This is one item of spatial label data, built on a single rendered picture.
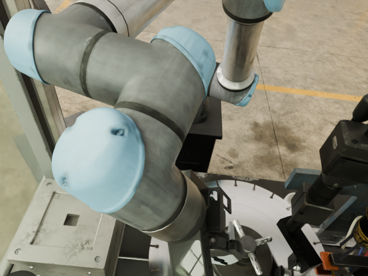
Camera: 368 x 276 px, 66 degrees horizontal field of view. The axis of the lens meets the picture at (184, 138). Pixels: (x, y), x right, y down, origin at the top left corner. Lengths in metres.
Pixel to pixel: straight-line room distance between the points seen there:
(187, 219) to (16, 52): 0.25
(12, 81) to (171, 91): 0.37
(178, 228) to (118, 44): 0.19
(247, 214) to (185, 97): 0.39
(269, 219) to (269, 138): 1.59
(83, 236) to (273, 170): 1.54
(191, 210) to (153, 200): 0.06
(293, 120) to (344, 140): 2.07
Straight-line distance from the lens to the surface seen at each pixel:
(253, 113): 2.34
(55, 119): 0.77
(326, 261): 0.60
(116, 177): 0.21
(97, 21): 0.35
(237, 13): 0.63
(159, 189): 0.24
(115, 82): 0.28
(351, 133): 0.36
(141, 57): 0.28
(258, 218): 0.61
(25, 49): 0.34
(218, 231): 0.38
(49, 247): 0.63
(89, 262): 0.60
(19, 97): 0.59
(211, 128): 1.03
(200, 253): 0.35
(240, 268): 0.54
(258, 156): 2.02
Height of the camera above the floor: 1.46
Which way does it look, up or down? 47 degrees down
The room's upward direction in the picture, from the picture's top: 8 degrees clockwise
